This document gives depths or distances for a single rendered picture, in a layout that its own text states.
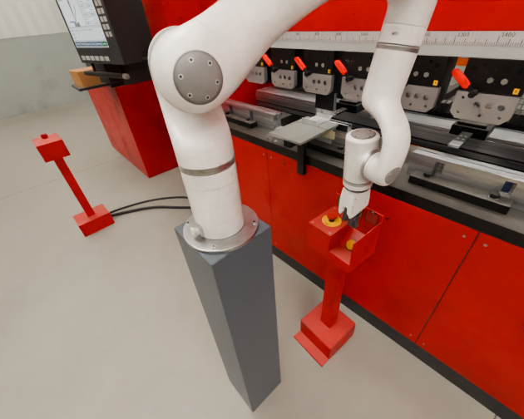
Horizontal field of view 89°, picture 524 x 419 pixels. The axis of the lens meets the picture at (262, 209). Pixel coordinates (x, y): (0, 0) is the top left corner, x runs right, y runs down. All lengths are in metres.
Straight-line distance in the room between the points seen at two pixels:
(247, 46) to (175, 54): 0.12
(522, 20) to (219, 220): 0.88
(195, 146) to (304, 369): 1.27
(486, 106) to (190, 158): 0.87
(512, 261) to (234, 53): 0.98
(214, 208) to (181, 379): 1.17
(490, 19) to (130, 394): 1.94
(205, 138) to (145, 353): 1.41
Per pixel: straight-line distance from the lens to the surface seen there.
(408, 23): 0.71
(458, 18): 1.05
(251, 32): 0.49
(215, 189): 0.55
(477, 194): 1.12
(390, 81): 0.71
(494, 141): 1.37
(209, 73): 0.43
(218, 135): 0.53
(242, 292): 0.74
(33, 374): 2.02
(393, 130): 0.69
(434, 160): 1.14
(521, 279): 1.16
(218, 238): 0.63
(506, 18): 1.02
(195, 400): 1.56
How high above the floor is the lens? 1.44
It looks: 37 degrees down
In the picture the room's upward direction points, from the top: 5 degrees counter-clockwise
